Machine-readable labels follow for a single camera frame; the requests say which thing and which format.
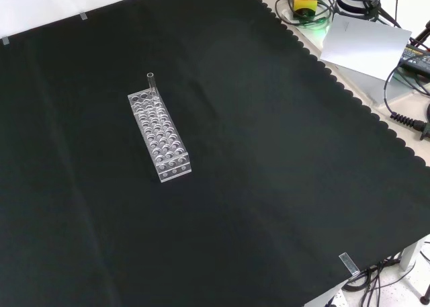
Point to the clear glass test tube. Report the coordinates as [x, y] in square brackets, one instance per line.
[151, 83]

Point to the clear test tube rack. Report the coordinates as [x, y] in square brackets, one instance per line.
[158, 142]

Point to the black bench cloth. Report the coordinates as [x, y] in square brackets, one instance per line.
[235, 152]

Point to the yellow stop button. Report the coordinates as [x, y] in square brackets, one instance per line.
[304, 3]

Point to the clear tape strip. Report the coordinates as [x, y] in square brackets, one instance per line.
[5, 40]
[347, 263]
[83, 16]

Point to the pale board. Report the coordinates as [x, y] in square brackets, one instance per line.
[363, 41]

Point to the black power adapter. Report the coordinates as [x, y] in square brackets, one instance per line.
[416, 60]

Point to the grey table leg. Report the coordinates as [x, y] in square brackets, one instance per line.
[410, 256]

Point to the black tripod leg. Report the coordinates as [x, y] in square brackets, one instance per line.
[424, 33]

